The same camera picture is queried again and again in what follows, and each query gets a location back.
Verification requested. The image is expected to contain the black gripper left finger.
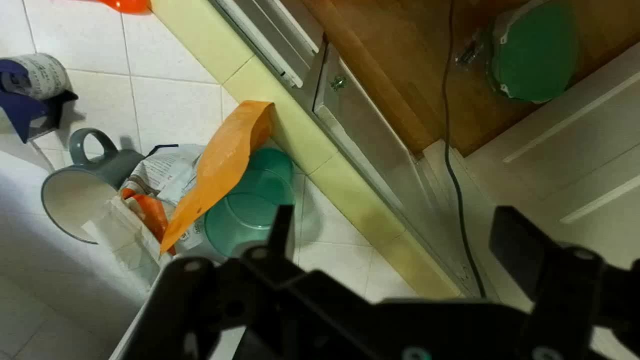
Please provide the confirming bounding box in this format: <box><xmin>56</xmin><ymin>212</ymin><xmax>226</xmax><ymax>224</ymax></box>
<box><xmin>266</xmin><ymin>202</ymin><xmax>295</xmax><ymax>265</ymax></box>

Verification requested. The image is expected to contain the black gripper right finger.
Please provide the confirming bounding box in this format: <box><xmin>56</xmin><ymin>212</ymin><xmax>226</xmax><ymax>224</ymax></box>
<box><xmin>488</xmin><ymin>203</ymin><xmax>570</xmax><ymax>315</ymax></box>

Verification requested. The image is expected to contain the teal plastic cup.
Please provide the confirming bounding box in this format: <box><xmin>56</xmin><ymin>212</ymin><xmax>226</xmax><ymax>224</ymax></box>
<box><xmin>202</xmin><ymin>145</ymin><xmax>298</xmax><ymax>261</ymax></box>

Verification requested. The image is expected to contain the white printed carton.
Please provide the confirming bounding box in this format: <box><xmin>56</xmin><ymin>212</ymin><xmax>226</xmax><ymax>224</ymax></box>
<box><xmin>81</xmin><ymin>142</ymin><xmax>216</xmax><ymax>268</ymax></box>

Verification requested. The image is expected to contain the green trash bin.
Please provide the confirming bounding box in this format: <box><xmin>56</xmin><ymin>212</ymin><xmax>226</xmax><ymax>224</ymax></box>
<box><xmin>485</xmin><ymin>0</ymin><xmax>578</xmax><ymax>105</ymax></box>

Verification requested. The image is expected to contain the grey mug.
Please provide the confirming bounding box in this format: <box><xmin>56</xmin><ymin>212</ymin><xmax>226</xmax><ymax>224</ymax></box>
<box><xmin>37</xmin><ymin>126</ymin><xmax>145</xmax><ymax>245</ymax></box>

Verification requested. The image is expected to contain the orange spatula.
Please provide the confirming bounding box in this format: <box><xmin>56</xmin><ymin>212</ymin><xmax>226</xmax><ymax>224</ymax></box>
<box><xmin>98</xmin><ymin>0</ymin><xmax>153</xmax><ymax>15</ymax></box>

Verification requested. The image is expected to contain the black power cable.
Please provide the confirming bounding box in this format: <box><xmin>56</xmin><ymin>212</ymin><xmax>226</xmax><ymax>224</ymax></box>
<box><xmin>439</xmin><ymin>0</ymin><xmax>488</xmax><ymax>299</ymax></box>

